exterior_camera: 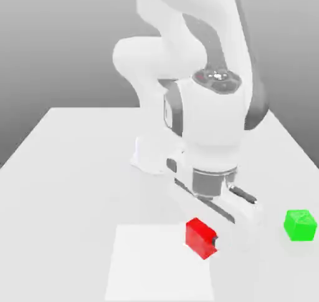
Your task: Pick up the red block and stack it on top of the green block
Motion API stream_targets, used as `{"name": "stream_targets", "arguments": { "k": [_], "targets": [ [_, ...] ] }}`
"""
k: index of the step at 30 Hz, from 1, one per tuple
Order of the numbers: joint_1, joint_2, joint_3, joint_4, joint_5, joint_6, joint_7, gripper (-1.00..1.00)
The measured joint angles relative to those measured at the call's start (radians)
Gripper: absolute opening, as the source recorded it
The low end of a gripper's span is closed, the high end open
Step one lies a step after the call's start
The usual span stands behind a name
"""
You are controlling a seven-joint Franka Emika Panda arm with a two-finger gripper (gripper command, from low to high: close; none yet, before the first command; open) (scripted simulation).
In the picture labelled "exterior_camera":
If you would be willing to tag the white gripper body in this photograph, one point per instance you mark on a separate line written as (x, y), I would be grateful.
(219, 207)

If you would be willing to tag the small red cube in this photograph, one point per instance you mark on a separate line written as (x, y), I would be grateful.
(199, 238)

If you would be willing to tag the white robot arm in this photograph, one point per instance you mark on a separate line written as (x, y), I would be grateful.
(211, 122)

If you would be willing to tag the small green cube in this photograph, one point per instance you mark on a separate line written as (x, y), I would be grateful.
(299, 225)

